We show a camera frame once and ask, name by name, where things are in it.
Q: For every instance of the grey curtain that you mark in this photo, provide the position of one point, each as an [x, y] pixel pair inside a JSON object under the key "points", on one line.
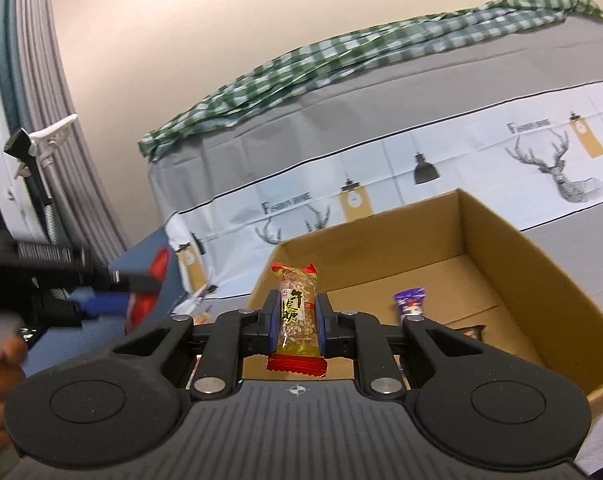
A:
{"points": [[41, 60]]}

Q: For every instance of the white plastic bracket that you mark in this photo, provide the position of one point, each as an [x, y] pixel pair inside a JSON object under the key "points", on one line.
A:
{"points": [[56, 130]]}

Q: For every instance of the black plastic clamp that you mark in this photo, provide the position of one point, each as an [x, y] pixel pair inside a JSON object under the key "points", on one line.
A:
{"points": [[17, 142]]}

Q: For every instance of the green checked cloth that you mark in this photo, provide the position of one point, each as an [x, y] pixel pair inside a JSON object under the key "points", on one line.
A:
{"points": [[331, 55]]}

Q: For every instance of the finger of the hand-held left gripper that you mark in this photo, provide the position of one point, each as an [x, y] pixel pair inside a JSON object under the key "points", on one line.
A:
{"points": [[131, 281], [103, 305]]}

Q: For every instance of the grey printed bed sheet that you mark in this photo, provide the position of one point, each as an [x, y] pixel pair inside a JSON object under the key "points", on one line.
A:
{"points": [[431, 85]]}

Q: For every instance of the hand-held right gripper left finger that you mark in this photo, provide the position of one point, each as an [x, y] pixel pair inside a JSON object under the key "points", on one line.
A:
{"points": [[271, 322]]}

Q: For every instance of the red snack packet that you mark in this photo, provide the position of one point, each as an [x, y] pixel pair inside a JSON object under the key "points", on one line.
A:
{"points": [[159, 266]]}

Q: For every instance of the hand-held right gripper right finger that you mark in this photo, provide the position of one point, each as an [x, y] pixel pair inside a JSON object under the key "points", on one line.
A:
{"points": [[323, 325]]}

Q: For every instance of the purple snack packet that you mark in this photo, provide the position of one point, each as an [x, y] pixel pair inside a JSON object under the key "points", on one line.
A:
{"points": [[409, 302]]}

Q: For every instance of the peanut candy packet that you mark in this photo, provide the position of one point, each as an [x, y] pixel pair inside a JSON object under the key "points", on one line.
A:
{"points": [[296, 310]]}

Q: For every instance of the brown snack packet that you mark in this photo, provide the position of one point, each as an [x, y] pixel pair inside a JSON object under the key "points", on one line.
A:
{"points": [[474, 332]]}

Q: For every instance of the brown cardboard box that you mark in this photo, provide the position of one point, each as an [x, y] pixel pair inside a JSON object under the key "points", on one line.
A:
{"points": [[506, 270]]}

